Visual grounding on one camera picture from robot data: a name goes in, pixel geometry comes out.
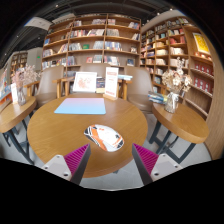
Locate dark cover book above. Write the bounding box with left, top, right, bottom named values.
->
left=95, top=77, right=106, bottom=94

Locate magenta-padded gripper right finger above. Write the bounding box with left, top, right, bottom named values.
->
left=131, top=143, right=184, bottom=186

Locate white framed flower picture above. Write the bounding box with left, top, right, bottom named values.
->
left=72, top=71, right=98, bottom=94

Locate tall wooden book shelf unit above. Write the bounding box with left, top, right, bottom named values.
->
left=41, top=13, right=142, bottom=78

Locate glass vase with dried flowers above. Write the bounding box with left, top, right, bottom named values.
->
left=161, top=56, right=193, bottom=114
left=10, top=64, right=40, bottom=107

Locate pink blue gradient mouse pad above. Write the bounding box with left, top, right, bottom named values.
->
left=53, top=97, right=107, bottom=116

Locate stack of light blue books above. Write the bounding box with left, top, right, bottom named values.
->
left=118, top=74, right=134, bottom=81

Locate curved wooden book shelf unit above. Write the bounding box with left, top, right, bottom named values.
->
left=139, top=15, right=224, bottom=160

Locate round wooden side table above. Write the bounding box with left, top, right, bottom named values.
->
left=148, top=102, right=210, bottom=164
left=0, top=95, right=38, bottom=166

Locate white orange patterned computer mouse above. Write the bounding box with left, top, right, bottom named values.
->
left=83, top=124, right=125, bottom=153

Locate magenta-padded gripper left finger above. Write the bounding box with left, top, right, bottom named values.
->
left=41, top=143, right=92, bottom=186

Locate white sign in wooden stand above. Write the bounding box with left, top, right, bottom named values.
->
left=102, top=66, right=120, bottom=101

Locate distant wooden book shelf unit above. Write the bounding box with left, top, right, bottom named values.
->
left=9, top=50, right=29, bottom=76

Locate small white card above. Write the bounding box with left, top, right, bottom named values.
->
left=10, top=82, right=19, bottom=105

